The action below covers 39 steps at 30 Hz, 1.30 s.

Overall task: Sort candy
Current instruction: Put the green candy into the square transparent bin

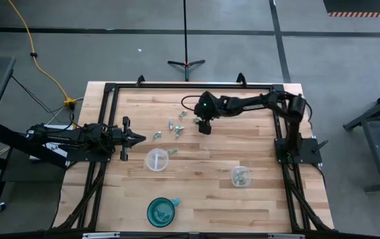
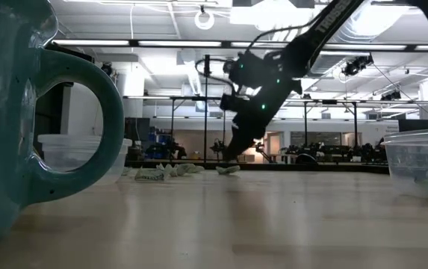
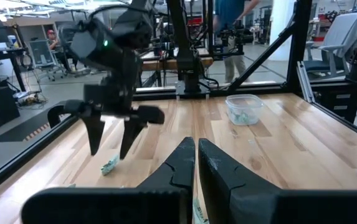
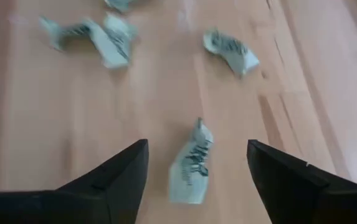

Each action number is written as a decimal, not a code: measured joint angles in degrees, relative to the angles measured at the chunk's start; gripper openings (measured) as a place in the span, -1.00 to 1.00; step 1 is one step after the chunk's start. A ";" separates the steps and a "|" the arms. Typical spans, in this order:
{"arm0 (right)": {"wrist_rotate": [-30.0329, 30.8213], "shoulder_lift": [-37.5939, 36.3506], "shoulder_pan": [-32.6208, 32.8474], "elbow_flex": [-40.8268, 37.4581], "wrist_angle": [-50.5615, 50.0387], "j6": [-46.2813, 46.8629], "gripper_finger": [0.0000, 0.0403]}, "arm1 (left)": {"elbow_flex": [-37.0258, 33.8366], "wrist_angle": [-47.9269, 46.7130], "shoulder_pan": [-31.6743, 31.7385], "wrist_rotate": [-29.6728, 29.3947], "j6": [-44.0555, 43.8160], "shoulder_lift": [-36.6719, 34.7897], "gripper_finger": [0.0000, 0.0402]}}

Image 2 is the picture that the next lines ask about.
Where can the clear plastic cup right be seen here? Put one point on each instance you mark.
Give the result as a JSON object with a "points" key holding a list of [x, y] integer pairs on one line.
{"points": [[415, 164]]}

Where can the black ceiling camera rig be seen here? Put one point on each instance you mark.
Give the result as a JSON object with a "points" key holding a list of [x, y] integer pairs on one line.
{"points": [[355, 66]]}

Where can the dark tall cabinet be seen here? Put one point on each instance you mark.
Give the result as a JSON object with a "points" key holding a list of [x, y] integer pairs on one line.
{"points": [[47, 112]]}

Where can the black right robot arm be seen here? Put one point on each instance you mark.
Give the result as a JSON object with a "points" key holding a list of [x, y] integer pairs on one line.
{"points": [[325, 30]]}

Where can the black aluminium table frame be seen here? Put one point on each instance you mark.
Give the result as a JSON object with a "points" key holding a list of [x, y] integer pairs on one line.
{"points": [[310, 167]]}

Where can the black monitor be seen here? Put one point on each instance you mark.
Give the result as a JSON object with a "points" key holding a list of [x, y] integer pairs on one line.
{"points": [[421, 125]]}

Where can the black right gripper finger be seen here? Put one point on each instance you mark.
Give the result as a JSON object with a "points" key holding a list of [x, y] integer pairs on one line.
{"points": [[251, 145], [236, 145]]}

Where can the round clear plastic container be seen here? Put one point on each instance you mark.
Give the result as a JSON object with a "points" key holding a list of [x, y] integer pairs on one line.
{"points": [[68, 153]]}

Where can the background robot workstation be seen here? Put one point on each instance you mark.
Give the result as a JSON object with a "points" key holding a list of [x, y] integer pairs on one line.
{"points": [[333, 151]]}

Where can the black tripod pole stand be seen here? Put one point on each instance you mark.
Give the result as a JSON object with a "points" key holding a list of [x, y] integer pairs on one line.
{"points": [[205, 112]]}

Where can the long ceiling light bar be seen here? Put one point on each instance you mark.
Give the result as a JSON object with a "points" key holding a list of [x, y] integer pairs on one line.
{"points": [[180, 43]]}

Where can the blue storage bins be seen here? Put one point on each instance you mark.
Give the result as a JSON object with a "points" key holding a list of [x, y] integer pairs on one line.
{"points": [[159, 143]]}

